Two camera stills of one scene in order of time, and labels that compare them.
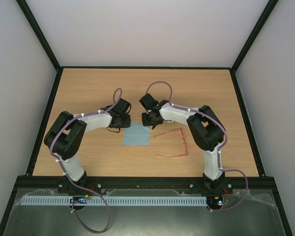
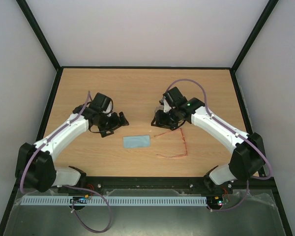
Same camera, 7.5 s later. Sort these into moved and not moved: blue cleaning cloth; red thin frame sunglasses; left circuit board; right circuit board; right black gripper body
Moved: right black gripper body; blue cleaning cloth
Not moved: right circuit board; left circuit board; red thin frame sunglasses
